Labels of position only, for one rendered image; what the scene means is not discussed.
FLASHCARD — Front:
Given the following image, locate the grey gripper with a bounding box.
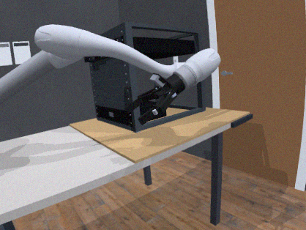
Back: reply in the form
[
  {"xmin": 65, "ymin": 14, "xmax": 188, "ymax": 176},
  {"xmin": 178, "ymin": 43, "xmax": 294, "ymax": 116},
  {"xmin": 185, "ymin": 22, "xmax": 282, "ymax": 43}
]
[{"xmin": 124, "ymin": 74, "xmax": 185, "ymax": 125}]

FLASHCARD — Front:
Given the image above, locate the light wooden board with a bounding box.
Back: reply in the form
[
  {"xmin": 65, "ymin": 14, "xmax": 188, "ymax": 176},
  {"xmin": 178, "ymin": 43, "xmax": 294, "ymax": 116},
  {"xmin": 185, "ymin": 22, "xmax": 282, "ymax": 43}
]
[{"xmin": 69, "ymin": 108, "xmax": 250, "ymax": 163}]

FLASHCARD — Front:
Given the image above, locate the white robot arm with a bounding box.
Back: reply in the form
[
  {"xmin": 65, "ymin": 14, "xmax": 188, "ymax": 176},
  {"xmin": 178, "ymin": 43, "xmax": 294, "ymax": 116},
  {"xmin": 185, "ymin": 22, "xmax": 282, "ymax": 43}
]
[{"xmin": 0, "ymin": 24, "xmax": 221, "ymax": 105}]

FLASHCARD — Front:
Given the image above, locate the dark grey rack frame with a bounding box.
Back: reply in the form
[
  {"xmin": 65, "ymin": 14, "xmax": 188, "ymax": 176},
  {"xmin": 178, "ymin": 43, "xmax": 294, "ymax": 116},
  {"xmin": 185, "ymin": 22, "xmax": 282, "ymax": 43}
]
[{"xmin": 89, "ymin": 22, "xmax": 206, "ymax": 133}]

